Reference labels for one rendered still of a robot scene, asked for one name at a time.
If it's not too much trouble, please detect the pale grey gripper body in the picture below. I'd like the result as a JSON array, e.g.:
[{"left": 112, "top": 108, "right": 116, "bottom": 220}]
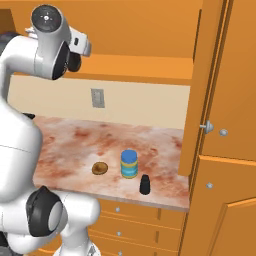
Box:
[{"left": 79, "top": 32, "right": 93, "bottom": 58}]

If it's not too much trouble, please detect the orange open wall cabinet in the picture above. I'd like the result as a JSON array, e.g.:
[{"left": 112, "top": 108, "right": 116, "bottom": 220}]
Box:
[{"left": 0, "top": 0, "right": 204, "bottom": 87}]

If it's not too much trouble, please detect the orange lower cabinet door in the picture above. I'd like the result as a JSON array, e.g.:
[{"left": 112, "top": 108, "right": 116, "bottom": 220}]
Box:
[{"left": 178, "top": 154, "right": 256, "bottom": 256}]

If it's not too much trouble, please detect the brown round food item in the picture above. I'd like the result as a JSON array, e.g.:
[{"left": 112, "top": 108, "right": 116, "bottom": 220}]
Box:
[{"left": 91, "top": 161, "right": 109, "bottom": 176}]

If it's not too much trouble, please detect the blue and yellow can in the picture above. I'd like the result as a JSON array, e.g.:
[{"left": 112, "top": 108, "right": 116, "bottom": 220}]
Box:
[{"left": 120, "top": 148, "right": 140, "bottom": 180}]

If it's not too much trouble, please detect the grey wall outlet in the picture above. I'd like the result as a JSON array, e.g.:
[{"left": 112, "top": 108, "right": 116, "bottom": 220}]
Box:
[{"left": 90, "top": 87, "right": 106, "bottom": 110}]

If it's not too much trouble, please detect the black shaker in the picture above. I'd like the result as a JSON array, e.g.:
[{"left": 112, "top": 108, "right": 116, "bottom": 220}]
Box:
[{"left": 138, "top": 173, "right": 152, "bottom": 196}]

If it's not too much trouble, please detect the orange drawer front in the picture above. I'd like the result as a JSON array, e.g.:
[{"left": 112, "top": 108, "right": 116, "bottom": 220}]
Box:
[
  {"left": 94, "top": 197, "right": 162, "bottom": 232},
  {"left": 33, "top": 233, "right": 181, "bottom": 256},
  {"left": 87, "top": 215, "right": 183, "bottom": 253}
]

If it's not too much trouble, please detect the orange open cabinet door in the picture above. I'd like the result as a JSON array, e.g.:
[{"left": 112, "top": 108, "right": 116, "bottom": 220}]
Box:
[{"left": 177, "top": 0, "right": 234, "bottom": 178}]

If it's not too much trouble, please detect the orange tall cabinet door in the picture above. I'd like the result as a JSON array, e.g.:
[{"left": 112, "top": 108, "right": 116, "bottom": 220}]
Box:
[{"left": 199, "top": 0, "right": 256, "bottom": 163}]

